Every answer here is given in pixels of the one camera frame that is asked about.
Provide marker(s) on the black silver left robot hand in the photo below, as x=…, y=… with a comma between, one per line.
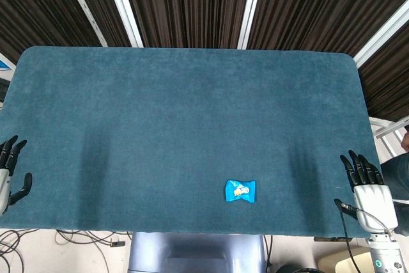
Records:
x=4, y=177

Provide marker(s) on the blue grey robot torso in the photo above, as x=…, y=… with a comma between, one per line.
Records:
x=195, y=254

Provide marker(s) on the small black plug connector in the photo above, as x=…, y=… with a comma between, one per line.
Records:
x=116, y=243

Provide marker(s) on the beige rounded box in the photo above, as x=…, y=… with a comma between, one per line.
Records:
x=338, y=261

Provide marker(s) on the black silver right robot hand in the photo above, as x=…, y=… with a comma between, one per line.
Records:
x=374, y=202

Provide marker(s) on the blue snack packet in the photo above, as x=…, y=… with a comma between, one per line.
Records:
x=240, y=191

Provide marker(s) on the white metal rack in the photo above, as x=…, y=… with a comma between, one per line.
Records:
x=388, y=130

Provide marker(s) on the white blue sign board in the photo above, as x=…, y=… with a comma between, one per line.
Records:
x=4, y=63

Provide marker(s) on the person in dark clothing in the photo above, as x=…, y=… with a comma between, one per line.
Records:
x=397, y=174

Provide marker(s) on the teal fabric table mat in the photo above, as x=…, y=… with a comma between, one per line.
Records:
x=179, y=119

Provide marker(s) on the white frame beam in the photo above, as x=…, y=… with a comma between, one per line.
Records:
x=381, y=34
x=123, y=6
x=251, y=6
x=83, y=6

